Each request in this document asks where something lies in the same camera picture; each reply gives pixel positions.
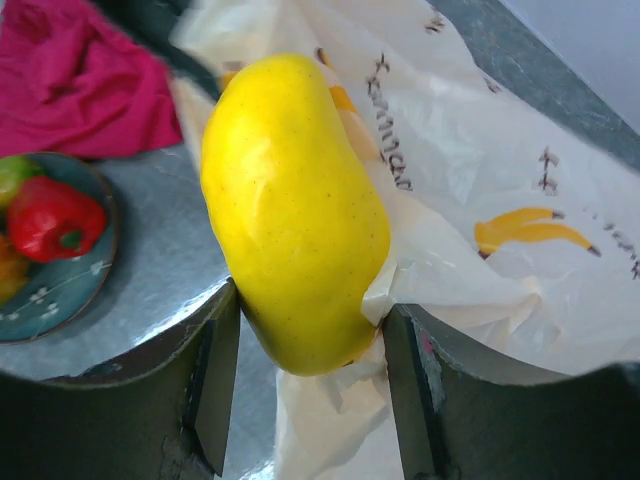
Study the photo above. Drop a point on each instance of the yellow fake mango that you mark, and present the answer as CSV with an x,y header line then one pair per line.
x,y
300,223

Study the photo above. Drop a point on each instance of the teal ceramic plate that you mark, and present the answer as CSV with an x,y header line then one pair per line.
x,y
37,298

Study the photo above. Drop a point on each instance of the red fake bell pepper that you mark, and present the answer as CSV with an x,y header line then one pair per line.
x,y
49,220

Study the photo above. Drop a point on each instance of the banana print plastic bag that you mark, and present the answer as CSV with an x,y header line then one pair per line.
x,y
507,227

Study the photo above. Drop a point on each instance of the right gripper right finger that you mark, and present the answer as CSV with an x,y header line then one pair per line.
x,y
465,411

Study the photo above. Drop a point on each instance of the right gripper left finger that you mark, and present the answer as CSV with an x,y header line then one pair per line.
x,y
160,411

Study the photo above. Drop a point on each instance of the magenta red cloth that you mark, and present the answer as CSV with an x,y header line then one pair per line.
x,y
71,82

